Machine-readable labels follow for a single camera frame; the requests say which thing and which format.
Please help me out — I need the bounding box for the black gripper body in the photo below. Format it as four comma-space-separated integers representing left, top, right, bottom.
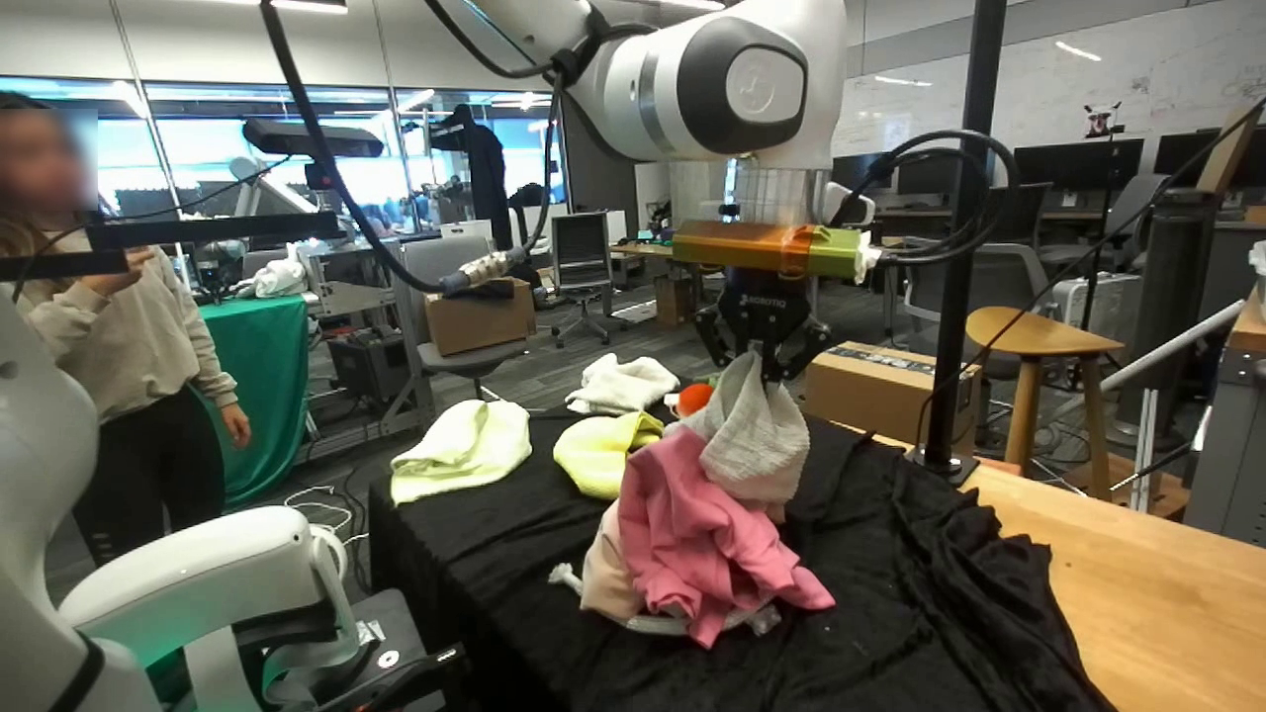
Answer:
693, 271, 818, 371

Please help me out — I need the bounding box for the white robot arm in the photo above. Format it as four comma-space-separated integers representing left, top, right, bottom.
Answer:
428, 0, 849, 229

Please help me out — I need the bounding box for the cardboard box on chair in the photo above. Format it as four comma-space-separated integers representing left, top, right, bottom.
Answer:
424, 276, 533, 355

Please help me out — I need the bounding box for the yellow green cloth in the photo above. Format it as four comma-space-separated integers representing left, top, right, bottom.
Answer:
556, 413, 667, 499

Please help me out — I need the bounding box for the white cloth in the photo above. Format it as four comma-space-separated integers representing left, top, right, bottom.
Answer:
566, 354, 677, 416

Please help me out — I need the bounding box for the bright pink cloth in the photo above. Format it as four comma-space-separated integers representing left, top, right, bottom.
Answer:
616, 428, 834, 651

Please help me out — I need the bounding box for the pale yellow cloth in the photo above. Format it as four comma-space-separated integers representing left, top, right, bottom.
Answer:
388, 399, 531, 508

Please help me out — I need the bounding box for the round wooden stool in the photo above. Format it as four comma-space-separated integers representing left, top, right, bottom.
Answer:
965, 304, 1120, 494

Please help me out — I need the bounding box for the black vertical pole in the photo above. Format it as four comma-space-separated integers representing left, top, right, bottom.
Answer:
928, 0, 1004, 479

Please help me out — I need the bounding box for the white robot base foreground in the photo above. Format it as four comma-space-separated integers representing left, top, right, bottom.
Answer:
0, 300, 467, 712

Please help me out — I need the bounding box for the green draped cloth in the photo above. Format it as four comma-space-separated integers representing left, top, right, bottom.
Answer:
201, 297, 310, 508

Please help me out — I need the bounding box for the person in beige sweater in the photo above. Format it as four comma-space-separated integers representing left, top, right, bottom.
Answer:
0, 92, 255, 560

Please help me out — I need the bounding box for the white towel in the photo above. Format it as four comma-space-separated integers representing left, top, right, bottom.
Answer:
689, 354, 813, 512

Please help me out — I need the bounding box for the black table cloth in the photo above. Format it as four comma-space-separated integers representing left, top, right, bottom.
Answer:
369, 423, 1112, 712

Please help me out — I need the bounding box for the pale peach cloth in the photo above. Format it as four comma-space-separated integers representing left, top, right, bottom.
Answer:
580, 499, 785, 640

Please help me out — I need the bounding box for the cardboard box on floor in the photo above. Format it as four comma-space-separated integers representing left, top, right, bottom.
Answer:
805, 339, 940, 444

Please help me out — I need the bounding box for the white rope tube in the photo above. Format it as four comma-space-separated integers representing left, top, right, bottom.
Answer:
547, 561, 582, 594

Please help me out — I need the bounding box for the orange plush carrot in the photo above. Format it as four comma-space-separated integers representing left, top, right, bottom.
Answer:
677, 386, 715, 416

